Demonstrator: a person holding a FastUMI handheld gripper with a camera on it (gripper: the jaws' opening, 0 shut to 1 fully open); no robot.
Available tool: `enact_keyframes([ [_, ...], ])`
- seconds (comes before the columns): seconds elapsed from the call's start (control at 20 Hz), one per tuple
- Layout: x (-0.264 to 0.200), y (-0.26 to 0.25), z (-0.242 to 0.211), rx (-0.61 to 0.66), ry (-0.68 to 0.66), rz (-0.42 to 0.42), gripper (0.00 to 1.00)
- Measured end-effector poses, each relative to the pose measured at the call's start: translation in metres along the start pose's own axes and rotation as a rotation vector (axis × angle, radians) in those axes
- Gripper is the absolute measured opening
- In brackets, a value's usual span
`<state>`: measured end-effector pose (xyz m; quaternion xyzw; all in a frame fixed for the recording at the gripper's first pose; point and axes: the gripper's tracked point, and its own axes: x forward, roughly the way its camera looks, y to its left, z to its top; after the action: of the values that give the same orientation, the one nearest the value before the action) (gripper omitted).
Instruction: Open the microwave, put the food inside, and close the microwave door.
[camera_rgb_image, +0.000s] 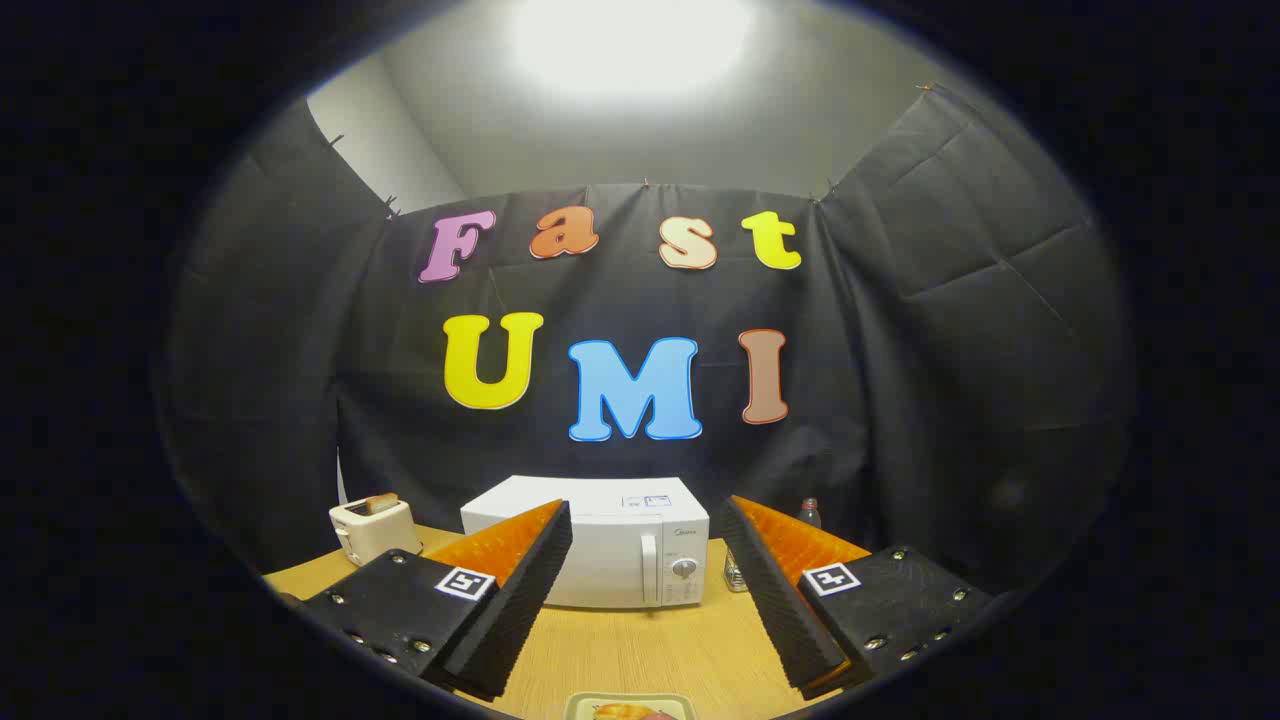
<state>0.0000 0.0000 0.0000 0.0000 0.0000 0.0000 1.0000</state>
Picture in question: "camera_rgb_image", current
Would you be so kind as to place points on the pale green plate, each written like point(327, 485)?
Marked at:
point(580, 708)

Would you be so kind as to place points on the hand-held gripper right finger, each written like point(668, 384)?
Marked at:
point(775, 600)

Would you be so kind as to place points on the toast slice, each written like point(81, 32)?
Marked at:
point(381, 503)

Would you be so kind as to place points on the clear plastic bottle red label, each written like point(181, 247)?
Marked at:
point(810, 514)

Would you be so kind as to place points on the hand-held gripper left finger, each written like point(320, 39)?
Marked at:
point(520, 590)

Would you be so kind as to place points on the white microwave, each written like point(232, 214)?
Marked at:
point(620, 540)

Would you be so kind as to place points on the cream toaster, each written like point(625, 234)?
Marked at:
point(375, 535)

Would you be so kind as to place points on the golden bread bun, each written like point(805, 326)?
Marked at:
point(625, 713)

